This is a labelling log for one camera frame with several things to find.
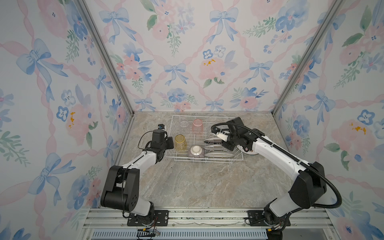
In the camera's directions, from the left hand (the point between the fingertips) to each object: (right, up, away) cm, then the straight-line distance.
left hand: (171, 138), depth 92 cm
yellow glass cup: (+6, -3, -1) cm, 7 cm away
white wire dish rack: (+14, -2, +11) cm, 18 cm away
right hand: (+32, +1, -7) cm, 32 cm away
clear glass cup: (+8, +9, +8) cm, 14 cm away
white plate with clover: (+28, -7, +2) cm, 29 cm away
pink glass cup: (+17, +6, +8) cm, 19 cm away
